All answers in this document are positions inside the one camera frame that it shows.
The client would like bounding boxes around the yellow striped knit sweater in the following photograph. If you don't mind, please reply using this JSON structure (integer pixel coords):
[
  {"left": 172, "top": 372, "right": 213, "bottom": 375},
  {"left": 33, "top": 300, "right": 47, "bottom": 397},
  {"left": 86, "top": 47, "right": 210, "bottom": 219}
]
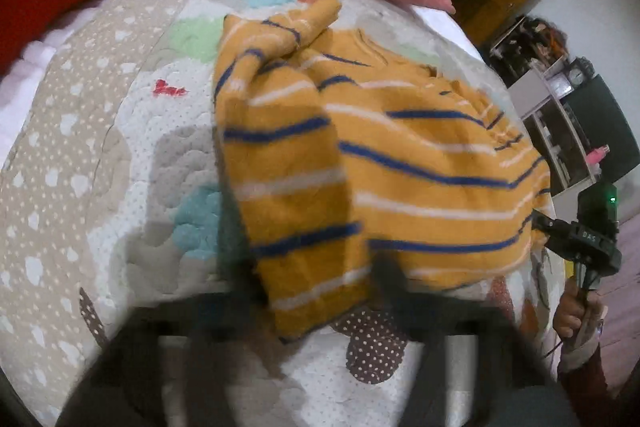
[{"left": 213, "top": 0, "right": 551, "bottom": 339}]

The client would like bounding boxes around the dark sleeve right forearm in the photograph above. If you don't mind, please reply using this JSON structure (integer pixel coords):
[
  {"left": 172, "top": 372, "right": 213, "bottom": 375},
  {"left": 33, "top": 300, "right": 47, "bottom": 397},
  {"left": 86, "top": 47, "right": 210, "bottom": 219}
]
[{"left": 558, "top": 334, "right": 639, "bottom": 426}]

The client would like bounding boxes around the cluttered clothes rack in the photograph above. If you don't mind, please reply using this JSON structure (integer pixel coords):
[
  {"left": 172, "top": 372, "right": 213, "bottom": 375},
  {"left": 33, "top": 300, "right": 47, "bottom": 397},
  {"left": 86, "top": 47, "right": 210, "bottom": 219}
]
[{"left": 488, "top": 15, "right": 568, "bottom": 87}]

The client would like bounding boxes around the person right hand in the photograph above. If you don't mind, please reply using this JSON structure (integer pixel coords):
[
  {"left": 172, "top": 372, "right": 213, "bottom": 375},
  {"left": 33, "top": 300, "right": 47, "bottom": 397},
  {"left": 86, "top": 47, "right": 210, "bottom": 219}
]
[{"left": 553, "top": 277, "right": 608, "bottom": 343}]

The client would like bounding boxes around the pink water bottle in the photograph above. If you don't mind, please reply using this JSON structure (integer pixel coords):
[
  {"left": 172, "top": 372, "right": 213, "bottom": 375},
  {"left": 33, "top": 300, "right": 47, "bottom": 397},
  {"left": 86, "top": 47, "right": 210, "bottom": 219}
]
[{"left": 586, "top": 145, "right": 610, "bottom": 166}]

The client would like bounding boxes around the black television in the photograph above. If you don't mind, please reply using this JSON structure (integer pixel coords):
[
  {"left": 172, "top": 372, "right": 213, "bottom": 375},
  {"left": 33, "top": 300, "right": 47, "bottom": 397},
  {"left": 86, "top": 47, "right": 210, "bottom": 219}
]
[{"left": 563, "top": 75, "right": 639, "bottom": 183}]

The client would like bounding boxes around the white tv cabinet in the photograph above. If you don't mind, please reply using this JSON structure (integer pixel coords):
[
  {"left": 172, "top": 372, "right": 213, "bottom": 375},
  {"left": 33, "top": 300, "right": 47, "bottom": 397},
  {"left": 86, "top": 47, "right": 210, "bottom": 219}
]
[{"left": 508, "top": 64, "right": 597, "bottom": 221}]

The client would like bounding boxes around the dark mantel clock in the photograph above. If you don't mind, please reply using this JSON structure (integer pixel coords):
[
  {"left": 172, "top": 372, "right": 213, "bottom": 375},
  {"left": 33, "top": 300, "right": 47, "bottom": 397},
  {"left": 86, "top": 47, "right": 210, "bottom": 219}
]
[{"left": 566, "top": 56, "right": 596, "bottom": 89}]

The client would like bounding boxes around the patchwork heart quilt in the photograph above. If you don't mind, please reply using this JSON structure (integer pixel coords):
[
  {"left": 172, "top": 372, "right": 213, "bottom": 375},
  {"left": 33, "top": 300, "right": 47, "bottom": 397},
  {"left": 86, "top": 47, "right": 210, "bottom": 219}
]
[{"left": 0, "top": 0, "right": 559, "bottom": 427}]

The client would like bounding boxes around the pink fleece bed sheet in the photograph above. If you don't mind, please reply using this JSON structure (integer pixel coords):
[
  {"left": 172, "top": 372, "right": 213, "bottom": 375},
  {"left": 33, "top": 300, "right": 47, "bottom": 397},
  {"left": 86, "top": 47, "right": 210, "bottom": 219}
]
[{"left": 1, "top": 0, "right": 105, "bottom": 159}]

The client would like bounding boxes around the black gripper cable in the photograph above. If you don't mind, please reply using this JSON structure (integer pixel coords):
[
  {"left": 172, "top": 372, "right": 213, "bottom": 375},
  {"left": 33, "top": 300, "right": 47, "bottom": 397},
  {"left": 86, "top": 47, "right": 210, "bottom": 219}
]
[{"left": 541, "top": 338, "right": 566, "bottom": 360}]

